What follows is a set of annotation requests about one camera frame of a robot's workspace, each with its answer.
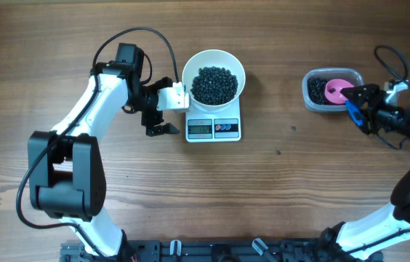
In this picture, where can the black beans in bowl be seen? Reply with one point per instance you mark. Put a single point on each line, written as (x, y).
(214, 86)

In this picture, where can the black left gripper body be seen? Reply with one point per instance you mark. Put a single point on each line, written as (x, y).
(148, 100)

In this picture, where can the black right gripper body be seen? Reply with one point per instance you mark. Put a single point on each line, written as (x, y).
(383, 115)

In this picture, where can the pink measuring scoop blue handle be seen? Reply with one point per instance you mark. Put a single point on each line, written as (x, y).
(333, 94)

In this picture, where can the white digital kitchen scale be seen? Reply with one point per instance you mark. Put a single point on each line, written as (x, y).
(222, 124)

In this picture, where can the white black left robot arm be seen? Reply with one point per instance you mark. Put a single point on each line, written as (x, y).
(66, 176)

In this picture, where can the white bowl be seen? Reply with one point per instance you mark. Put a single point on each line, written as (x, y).
(217, 58)

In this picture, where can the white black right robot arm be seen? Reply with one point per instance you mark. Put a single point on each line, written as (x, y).
(364, 239)

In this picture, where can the clear plastic container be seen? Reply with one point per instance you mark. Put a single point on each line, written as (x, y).
(347, 74)

